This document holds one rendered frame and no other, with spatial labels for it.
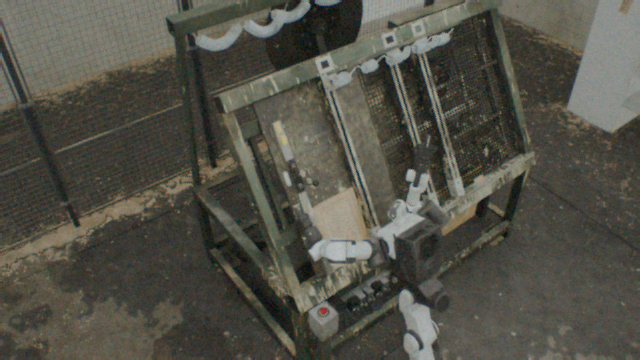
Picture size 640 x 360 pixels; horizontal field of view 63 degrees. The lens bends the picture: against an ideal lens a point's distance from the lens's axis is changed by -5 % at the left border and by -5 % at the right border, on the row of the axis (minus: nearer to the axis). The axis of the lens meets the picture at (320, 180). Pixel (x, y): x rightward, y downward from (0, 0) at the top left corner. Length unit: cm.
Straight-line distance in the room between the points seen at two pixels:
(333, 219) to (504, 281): 182
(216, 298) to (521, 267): 246
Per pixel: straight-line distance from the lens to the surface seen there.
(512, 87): 418
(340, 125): 314
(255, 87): 287
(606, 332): 453
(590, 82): 644
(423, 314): 324
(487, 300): 440
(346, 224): 327
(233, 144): 288
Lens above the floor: 342
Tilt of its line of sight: 41 degrees down
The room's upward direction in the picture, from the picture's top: 1 degrees counter-clockwise
